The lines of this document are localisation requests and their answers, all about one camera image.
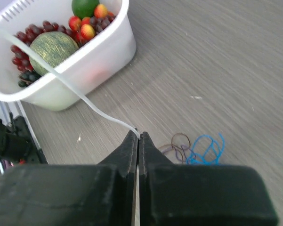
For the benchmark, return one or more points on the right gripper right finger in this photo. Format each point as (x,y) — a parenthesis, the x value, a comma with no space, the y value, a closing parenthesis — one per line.
(200,195)

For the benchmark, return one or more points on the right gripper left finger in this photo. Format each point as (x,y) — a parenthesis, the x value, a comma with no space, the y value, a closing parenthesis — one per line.
(73,195)

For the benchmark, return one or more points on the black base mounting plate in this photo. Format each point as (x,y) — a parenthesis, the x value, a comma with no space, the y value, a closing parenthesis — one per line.
(18,126)

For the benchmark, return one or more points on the white plastic fruit basket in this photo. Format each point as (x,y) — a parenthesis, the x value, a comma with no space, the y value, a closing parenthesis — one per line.
(88,68)

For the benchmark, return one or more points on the green netted melon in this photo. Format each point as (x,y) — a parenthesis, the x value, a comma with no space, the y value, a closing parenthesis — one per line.
(54,47)

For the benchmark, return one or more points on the red grape bunch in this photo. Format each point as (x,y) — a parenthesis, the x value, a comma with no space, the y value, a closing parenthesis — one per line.
(21,59)

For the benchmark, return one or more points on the small peach fruits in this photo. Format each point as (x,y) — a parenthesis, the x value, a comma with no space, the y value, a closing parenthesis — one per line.
(87,28)

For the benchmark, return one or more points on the green lime fruit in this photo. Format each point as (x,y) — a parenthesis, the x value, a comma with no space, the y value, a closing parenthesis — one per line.
(84,8)

